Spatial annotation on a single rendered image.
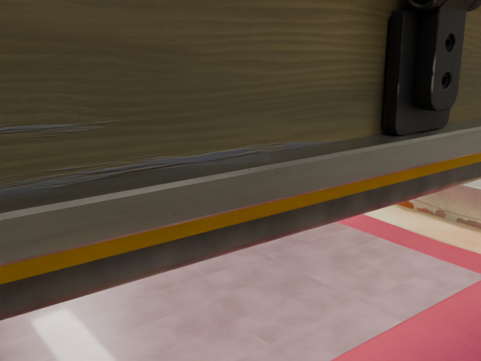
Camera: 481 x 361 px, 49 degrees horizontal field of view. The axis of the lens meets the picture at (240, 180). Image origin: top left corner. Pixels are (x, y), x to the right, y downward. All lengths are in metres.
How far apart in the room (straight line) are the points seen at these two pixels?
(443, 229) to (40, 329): 0.32
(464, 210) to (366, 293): 0.17
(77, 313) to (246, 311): 0.10
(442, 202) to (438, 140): 0.31
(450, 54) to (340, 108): 0.04
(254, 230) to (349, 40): 0.07
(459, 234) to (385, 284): 0.12
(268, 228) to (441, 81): 0.07
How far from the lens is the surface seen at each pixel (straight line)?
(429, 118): 0.20
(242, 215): 0.16
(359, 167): 0.16
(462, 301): 0.36
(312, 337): 0.30
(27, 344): 0.32
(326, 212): 0.19
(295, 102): 0.15
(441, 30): 0.18
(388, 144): 0.17
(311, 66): 0.16
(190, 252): 0.15
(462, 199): 0.49
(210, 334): 0.30
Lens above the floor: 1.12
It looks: 16 degrees down
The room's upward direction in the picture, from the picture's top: straight up
